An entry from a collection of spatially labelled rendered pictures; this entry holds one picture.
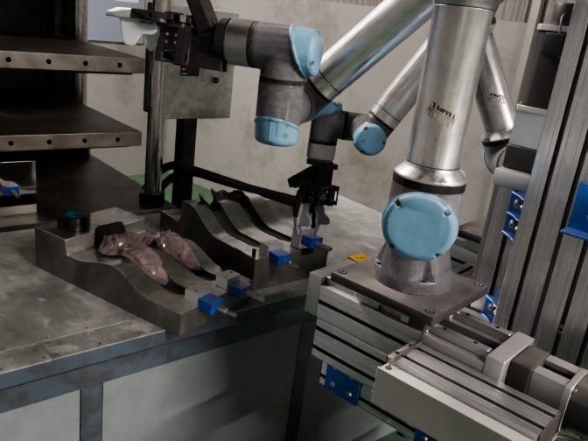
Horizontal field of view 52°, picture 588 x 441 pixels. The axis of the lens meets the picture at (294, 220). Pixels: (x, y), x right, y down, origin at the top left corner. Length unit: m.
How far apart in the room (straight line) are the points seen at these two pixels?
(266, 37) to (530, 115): 0.56
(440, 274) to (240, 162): 3.85
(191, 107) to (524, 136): 1.40
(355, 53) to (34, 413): 0.97
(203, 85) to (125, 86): 2.94
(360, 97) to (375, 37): 3.02
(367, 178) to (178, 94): 2.04
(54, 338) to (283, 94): 0.71
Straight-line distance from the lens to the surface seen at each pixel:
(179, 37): 1.05
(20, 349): 1.34
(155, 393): 1.54
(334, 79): 1.09
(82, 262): 1.53
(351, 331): 1.23
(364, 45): 1.08
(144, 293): 1.41
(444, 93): 0.93
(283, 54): 0.98
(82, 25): 2.73
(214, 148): 5.10
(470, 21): 0.93
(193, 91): 2.35
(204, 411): 1.67
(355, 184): 4.15
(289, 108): 0.99
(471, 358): 1.10
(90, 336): 1.37
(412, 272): 1.12
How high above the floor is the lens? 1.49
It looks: 19 degrees down
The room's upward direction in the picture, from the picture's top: 7 degrees clockwise
